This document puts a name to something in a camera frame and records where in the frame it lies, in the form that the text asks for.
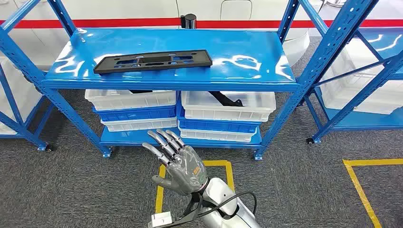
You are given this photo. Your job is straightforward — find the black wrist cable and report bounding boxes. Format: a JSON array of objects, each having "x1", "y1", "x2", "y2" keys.
[{"x1": 163, "y1": 191, "x2": 258, "y2": 228}]

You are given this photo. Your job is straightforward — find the blue plastic bin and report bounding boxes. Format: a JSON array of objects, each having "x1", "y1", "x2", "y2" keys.
[
  {"x1": 92, "y1": 105, "x2": 177, "y2": 123},
  {"x1": 176, "y1": 100, "x2": 262, "y2": 134}
]

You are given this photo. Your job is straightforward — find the blue metal shelf rack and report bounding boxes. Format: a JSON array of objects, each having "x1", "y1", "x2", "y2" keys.
[
  {"x1": 303, "y1": 27, "x2": 403, "y2": 145},
  {"x1": 0, "y1": 63, "x2": 55, "y2": 152},
  {"x1": 0, "y1": 0, "x2": 380, "y2": 162}
]

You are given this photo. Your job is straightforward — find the white plastic bin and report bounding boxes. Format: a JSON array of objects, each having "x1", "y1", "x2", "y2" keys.
[
  {"x1": 178, "y1": 121, "x2": 257, "y2": 143},
  {"x1": 84, "y1": 89, "x2": 177, "y2": 111},
  {"x1": 100, "y1": 117, "x2": 178, "y2": 132},
  {"x1": 181, "y1": 90, "x2": 277, "y2": 123}
]

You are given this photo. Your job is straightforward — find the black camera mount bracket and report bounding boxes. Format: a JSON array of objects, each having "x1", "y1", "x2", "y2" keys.
[{"x1": 170, "y1": 193, "x2": 205, "y2": 228}]

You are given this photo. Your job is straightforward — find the white car with red stripe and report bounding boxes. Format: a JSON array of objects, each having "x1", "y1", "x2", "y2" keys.
[{"x1": 0, "y1": 0, "x2": 311, "y2": 71}]

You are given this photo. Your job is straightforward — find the large translucent white bin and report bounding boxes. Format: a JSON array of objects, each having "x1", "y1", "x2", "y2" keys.
[
  {"x1": 319, "y1": 47, "x2": 403, "y2": 115},
  {"x1": 0, "y1": 57, "x2": 43, "y2": 136}
]

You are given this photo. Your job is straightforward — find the black plastic frame part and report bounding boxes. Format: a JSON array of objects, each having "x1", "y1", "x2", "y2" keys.
[{"x1": 93, "y1": 49, "x2": 213, "y2": 75}]

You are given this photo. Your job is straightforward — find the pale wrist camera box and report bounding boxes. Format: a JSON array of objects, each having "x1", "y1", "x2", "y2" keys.
[{"x1": 148, "y1": 211, "x2": 174, "y2": 228}]

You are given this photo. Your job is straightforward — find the yellow floor tape outline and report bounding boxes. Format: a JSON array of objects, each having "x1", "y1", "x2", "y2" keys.
[
  {"x1": 154, "y1": 160, "x2": 235, "y2": 215},
  {"x1": 342, "y1": 158, "x2": 403, "y2": 228}
]

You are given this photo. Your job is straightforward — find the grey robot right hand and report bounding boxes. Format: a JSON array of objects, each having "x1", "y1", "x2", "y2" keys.
[{"x1": 142, "y1": 129, "x2": 210, "y2": 196}]

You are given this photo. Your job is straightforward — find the black barrier post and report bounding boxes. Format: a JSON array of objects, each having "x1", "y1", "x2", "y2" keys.
[{"x1": 180, "y1": 14, "x2": 197, "y2": 30}]

